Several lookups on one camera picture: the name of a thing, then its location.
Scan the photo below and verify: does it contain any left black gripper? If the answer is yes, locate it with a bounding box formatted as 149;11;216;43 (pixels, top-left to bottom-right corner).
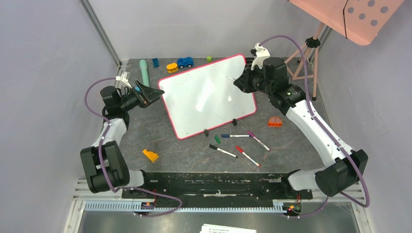
119;80;164;112

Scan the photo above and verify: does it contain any pink framed whiteboard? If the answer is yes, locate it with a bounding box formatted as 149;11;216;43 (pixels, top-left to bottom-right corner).
157;54;257;140

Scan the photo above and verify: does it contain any green marker cap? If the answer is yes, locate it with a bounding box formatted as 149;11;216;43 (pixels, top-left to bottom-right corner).
214;135;221;144

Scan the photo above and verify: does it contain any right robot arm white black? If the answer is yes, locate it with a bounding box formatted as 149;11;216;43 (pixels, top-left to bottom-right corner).
234;57;368;198

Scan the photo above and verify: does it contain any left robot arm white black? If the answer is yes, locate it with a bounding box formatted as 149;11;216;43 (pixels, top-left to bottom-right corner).
80;81;164;193

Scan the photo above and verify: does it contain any purple whiteboard marker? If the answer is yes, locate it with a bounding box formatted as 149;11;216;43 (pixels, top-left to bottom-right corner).
247;131;271;151

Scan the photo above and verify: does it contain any blue whiteboard marker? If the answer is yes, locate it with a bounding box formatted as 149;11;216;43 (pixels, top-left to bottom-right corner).
221;134;251;138

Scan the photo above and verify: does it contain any red whiteboard marker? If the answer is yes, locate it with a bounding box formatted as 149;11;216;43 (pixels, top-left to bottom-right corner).
235;146;261;167

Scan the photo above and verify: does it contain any black whiteboard marker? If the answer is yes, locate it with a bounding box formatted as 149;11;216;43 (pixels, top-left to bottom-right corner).
209;144;238;158

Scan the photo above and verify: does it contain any dark blue block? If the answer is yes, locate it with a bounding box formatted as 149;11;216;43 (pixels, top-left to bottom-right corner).
152;58;160;68

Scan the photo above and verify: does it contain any mint green toy tube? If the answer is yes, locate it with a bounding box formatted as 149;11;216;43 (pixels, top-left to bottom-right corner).
139;59;150;87

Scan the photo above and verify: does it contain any yellow oval toy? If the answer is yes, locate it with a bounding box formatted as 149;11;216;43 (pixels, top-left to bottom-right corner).
166;63;179;73

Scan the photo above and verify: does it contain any blue toy car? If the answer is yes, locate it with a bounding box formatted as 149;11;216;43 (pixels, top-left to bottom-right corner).
177;57;194;69

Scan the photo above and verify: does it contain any orange semicircle toy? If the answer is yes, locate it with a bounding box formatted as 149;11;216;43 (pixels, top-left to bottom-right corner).
268;116;283;127

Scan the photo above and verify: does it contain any yellow plastic wedge block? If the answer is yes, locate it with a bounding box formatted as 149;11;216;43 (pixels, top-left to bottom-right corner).
142;149;159;163

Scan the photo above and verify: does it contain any pink tripod stand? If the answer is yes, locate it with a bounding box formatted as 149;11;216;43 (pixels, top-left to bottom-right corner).
287;22;325;101

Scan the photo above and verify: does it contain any pink perforated board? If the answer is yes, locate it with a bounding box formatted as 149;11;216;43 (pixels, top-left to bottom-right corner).
290;0;404;46

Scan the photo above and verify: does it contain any white paper sheet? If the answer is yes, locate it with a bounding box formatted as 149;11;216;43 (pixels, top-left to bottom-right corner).
200;224;257;233

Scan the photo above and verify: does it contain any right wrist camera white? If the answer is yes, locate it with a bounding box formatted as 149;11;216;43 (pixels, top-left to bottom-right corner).
250;43;270;70

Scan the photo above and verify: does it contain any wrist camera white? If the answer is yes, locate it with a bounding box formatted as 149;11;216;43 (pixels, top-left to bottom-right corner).
115;71;132;88
250;43;270;70

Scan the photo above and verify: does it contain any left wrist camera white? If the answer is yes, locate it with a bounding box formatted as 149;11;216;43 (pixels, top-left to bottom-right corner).
115;71;132;88

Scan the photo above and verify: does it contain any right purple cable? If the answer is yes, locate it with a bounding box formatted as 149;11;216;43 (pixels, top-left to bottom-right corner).
259;34;371;220

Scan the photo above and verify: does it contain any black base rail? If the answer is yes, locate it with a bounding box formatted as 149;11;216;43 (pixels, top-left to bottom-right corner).
142;170;309;199

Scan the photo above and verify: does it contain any white cable duct strip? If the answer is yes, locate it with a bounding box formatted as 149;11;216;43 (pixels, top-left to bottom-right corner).
84;199;286;214

